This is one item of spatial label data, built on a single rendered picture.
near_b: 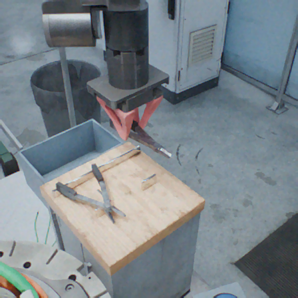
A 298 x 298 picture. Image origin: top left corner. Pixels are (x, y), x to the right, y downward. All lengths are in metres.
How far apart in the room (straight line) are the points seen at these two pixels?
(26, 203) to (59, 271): 0.55
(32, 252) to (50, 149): 0.29
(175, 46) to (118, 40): 2.12
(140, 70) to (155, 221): 0.23
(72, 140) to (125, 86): 0.30
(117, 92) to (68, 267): 0.23
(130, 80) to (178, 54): 2.13
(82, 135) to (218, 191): 1.44
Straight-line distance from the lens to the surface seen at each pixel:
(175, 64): 2.63
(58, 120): 2.02
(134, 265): 0.57
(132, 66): 0.48
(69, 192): 0.57
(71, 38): 0.47
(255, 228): 1.99
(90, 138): 0.79
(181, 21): 2.52
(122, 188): 0.61
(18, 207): 1.01
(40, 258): 0.50
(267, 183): 2.24
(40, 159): 0.75
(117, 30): 0.46
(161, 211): 0.57
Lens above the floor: 1.50
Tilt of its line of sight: 39 degrees down
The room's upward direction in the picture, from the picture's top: straight up
